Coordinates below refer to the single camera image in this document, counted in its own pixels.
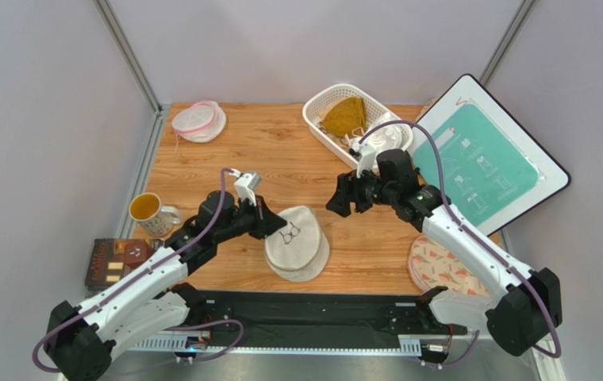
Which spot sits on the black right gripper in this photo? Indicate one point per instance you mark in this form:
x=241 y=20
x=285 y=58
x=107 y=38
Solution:
x=358 y=189

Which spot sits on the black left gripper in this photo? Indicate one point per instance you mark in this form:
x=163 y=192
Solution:
x=266 y=221

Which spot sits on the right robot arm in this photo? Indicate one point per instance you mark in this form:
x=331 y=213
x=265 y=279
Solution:
x=524 y=306

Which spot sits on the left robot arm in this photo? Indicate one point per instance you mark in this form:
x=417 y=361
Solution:
x=83 y=340

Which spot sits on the white bra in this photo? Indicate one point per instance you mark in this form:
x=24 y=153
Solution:
x=386 y=138

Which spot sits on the mustard yellow bra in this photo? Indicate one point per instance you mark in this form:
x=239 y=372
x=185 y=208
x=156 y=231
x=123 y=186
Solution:
x=355 y=115

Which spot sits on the white pink-trimmed mesh laundry bag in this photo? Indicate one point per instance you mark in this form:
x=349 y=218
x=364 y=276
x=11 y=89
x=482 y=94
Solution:
x=200 y=123

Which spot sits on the white plastic basket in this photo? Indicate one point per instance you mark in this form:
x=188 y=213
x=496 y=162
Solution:
x=316 y=104

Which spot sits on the patterned mug with tea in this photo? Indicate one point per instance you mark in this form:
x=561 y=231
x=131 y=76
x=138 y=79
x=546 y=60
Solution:
x=155 y=218

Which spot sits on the white teal folding board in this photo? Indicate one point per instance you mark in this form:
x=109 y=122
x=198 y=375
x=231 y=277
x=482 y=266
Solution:
x=492 y=168

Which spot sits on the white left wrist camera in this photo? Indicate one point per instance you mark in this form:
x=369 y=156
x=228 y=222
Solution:
x=246 y=184

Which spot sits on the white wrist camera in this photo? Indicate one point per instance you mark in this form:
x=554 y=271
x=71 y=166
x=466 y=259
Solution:
x=365 y=154
x=246 y=184

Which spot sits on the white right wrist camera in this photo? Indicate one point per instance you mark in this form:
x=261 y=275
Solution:
x=365 y=154

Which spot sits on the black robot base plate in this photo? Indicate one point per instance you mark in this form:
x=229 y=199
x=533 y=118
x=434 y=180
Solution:
x=306 y=318

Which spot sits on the white slotted cable duct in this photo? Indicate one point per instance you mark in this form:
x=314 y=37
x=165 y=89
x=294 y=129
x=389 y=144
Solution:
x=171 y=342

